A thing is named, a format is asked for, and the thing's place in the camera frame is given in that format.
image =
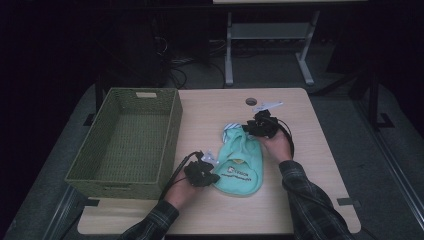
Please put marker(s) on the green woven basket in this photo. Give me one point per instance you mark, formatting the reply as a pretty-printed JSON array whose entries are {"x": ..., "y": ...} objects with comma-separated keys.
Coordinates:
[{"x": 133, "y": 133}]

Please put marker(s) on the grey tape piece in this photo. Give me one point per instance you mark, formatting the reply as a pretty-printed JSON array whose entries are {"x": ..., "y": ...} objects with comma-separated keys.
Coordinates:
[{"x": 348, "y": 201}]

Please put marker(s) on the mint green pet garment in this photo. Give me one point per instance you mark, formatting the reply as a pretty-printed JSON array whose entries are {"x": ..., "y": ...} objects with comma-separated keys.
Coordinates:
[{"x": 240, "y": 166}]

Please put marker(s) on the black metal frame post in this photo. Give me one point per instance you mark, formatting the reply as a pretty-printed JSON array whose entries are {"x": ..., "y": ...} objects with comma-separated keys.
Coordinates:
[{"x": 375, "y": 100}]

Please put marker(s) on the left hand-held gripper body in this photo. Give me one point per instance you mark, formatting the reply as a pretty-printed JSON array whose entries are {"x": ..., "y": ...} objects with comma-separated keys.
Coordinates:
[{"x": 198, "y": 173}]

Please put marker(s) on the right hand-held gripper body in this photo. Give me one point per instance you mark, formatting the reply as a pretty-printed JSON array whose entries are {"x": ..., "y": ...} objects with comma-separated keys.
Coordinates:
[{"x": 266, "y": 125}]

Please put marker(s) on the person's right hand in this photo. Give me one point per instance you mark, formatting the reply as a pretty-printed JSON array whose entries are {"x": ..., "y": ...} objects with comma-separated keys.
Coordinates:
[{"x": 278, "y": 146}]

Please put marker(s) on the white-legged desk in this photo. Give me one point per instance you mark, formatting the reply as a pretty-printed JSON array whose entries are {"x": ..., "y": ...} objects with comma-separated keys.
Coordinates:
[{"x": 270, "y": 31}]

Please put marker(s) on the person's left hand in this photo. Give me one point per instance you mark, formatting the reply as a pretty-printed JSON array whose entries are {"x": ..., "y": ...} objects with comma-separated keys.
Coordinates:
[{"x": 180, "y": 195}]

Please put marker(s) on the aluminium rail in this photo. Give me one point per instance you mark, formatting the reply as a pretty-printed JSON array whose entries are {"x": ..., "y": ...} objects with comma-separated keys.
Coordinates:
[
  {"x": 61, "y": 213},
  {"x": 393, "y": 160}
]

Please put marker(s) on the round table grommet hole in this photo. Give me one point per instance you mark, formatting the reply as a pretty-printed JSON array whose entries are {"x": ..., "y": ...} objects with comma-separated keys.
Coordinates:
[{"x": 250, "y": 101}]

